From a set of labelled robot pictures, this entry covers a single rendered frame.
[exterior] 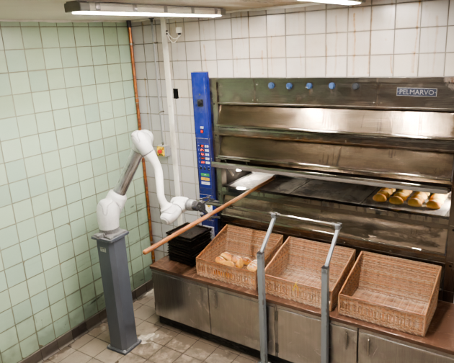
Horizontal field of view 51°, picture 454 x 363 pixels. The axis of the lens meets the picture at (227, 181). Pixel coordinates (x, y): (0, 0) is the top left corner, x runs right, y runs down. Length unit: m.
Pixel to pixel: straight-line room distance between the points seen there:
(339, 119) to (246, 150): 0.83
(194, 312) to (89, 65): 2.20
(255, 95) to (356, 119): 0.82
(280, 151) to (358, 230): 0.83
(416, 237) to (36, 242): 2.80
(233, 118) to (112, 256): 1.43
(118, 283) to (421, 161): 2.38
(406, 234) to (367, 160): 0.58
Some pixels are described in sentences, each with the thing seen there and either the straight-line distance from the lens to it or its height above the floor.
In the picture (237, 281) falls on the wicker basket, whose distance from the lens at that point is 3.69.
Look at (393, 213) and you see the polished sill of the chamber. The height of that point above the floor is 1.17.
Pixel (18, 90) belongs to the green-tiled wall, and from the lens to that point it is 3.74.
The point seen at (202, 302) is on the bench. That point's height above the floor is 0.38.
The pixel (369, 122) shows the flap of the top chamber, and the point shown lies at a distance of 3.40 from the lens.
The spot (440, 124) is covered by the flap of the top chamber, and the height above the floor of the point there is 1.80.
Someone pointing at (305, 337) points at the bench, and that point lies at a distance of 3.56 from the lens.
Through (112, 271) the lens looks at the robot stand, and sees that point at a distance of 3.80.
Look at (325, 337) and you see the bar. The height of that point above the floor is 0.44.
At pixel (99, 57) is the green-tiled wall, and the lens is 4.21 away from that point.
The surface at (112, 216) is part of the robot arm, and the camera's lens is 3.66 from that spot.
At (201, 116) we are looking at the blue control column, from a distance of 4.01.
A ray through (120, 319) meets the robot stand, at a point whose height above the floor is 0.31.
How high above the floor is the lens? 2.37
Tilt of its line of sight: 16 degrees down
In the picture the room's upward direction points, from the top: 3 degrees counter-clockwise
